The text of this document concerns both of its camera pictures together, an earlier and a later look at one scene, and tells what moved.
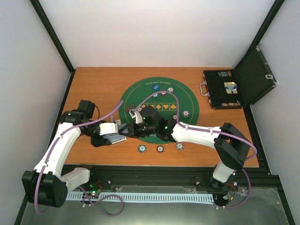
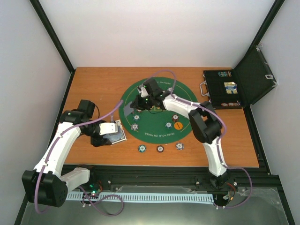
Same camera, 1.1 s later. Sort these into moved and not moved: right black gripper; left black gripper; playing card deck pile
Moved: right black gripper
Not moved: left black gripper; playing card deck pile
